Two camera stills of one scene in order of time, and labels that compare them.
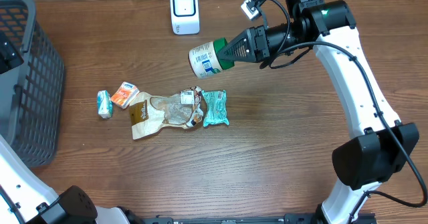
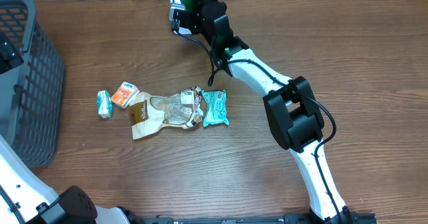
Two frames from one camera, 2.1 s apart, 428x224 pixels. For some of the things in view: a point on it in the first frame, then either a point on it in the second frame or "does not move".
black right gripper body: (269, 45) → (198, 7)
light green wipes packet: (216, 107) does not move
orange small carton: (124, 95) does not move
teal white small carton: (104, 104) does not move
